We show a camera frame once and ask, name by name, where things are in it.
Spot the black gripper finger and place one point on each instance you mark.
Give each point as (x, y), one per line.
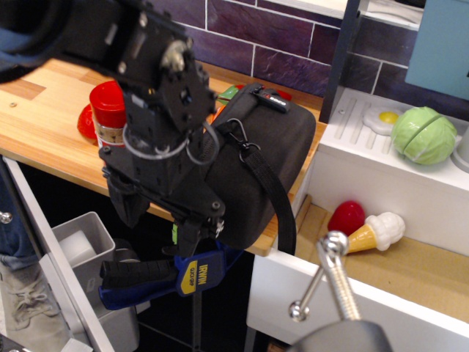
(188, 237)
(128, 203)

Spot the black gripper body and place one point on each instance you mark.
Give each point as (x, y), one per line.
(174, 184)

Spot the green tape zipper pull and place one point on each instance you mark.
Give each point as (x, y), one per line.
(174, 233)

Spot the black zipper case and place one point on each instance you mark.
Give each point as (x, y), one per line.
(264, 141)

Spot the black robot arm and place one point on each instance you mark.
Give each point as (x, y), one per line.
(166, 93)

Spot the grey plastic bin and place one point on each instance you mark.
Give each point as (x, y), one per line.
(86, 243)

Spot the orange toy piece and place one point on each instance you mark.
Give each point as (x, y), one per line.
(214, 116)

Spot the blue Irwin bar clamp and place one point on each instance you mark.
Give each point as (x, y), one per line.
(130, 283)

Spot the red toy tomato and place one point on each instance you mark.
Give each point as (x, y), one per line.
(85, 123)

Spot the green toy vegetable piece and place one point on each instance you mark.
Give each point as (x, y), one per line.
(225, 97)

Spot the red-lidded spice jar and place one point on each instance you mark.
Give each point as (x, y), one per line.
(108, 113)

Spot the person's blue jeans leg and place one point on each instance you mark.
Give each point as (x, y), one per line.
(17, 251)

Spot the grey sneaker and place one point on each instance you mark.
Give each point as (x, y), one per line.
(32, 316)

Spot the red toy fruit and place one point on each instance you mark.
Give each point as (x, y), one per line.
(348, 217)

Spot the toy ice cream cone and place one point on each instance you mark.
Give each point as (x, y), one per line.
(378, 232)

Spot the white toy sink unit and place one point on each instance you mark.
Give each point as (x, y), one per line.
(408, 226)

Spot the toy fried egg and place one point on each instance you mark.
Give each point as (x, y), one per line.
(381, 120)

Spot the green toy cabbage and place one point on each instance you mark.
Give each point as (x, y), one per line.
(424, 136)

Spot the teal box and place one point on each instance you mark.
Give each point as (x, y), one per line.
(439, 60)

